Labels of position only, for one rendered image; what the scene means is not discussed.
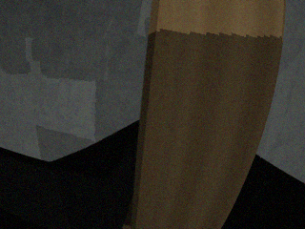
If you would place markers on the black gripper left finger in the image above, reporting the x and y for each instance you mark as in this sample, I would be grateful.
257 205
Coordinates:
91 189

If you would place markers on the wooden side rail with metal hooks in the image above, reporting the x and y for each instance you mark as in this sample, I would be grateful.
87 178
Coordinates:
210 74

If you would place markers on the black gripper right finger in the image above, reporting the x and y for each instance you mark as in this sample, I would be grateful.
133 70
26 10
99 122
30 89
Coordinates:
269 199

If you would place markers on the brown wooden post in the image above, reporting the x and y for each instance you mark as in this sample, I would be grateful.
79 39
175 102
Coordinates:
128 218

